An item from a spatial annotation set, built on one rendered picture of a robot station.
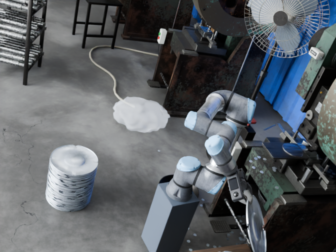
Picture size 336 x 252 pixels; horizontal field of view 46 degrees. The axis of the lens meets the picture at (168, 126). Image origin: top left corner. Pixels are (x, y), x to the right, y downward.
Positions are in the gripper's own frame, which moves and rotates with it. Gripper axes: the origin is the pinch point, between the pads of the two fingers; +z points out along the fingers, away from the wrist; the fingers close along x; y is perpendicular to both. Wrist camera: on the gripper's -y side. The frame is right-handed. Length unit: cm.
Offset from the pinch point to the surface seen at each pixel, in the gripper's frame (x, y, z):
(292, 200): -11.1, 32.5, 35.8
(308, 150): -27, 66, 34
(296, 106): -23, 240, 106
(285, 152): -17, 55, 22
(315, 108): -41, 65, 8
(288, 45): -40, 138, -2
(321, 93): -46, 66, 1
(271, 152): -10, 52, 15
